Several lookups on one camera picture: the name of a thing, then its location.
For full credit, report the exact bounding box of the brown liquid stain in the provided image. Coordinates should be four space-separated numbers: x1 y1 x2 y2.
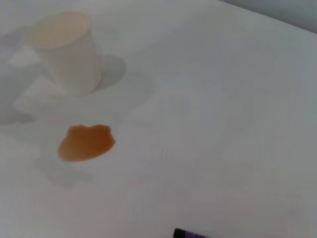
56 123 116 163

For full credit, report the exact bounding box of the purple rag with black trim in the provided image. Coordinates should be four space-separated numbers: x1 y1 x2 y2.
173 228 208 238

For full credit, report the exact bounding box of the white paper cup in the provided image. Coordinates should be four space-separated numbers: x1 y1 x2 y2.
26 11 103 96

